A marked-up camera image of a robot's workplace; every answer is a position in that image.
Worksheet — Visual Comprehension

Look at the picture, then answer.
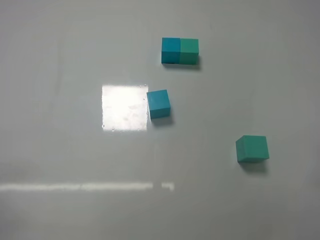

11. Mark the green template cube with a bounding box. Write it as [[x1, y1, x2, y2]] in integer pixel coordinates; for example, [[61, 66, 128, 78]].
[[179, 38, 199, 65]]

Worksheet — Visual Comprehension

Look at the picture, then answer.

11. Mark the blue template cube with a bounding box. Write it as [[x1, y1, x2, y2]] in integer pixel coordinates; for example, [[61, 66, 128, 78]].
[[161, 37, 181, 64]]

